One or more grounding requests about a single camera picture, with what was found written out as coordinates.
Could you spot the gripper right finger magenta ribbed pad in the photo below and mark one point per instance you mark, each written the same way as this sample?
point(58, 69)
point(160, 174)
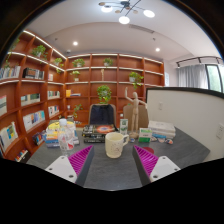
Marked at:
point(150, 167)

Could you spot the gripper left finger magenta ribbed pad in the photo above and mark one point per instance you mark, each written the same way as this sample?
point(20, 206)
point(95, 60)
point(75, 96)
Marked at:
point(75, 167)

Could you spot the clear plastic water bottle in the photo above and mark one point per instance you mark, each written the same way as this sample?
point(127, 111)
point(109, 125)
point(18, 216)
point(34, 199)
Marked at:
point(65, 137)

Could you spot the green and white box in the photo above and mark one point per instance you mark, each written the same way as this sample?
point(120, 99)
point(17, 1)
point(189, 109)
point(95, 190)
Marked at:
point(145, 135)

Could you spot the stack of colourful books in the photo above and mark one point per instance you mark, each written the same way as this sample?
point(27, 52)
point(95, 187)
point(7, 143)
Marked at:
point(51, 135)

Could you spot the wooden artist mannequin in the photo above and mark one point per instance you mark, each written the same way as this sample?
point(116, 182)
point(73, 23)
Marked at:
point(135, 113)

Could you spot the stack of dark books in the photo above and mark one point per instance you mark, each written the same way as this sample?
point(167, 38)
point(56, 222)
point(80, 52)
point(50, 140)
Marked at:
point(97, 133)

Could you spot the stack of white books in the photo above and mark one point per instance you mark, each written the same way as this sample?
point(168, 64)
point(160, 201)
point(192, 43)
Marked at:
point(162, 128)

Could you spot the cream ceramic mug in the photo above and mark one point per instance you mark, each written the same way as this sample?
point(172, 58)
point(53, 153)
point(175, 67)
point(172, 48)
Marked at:
point(114, 143)

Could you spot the brown chair back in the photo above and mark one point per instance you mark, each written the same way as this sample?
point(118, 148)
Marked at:
point(143, 116)

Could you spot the large potted green plant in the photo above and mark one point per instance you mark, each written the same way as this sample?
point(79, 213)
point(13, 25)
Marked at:
point(104, 94)

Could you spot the potted plant right shelf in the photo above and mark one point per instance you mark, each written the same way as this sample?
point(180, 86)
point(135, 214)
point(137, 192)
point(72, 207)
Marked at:
point(135, 78)

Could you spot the grey window curtain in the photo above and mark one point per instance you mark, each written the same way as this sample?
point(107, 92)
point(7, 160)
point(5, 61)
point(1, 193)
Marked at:
point(193, 76)

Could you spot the potted plant top left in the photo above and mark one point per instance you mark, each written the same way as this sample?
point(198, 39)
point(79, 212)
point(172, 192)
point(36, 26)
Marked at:
point(39, 51)

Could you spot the ceiling lamp with round bulbs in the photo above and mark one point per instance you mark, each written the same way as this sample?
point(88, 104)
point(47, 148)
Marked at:
point(124, 8)

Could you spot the white partition wall panel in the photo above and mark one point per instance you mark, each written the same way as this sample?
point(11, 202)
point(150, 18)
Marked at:
point(197, 112)

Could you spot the wooden wall bookshelf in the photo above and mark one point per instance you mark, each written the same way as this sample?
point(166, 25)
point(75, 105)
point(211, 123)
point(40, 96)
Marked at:
point(34, 91)

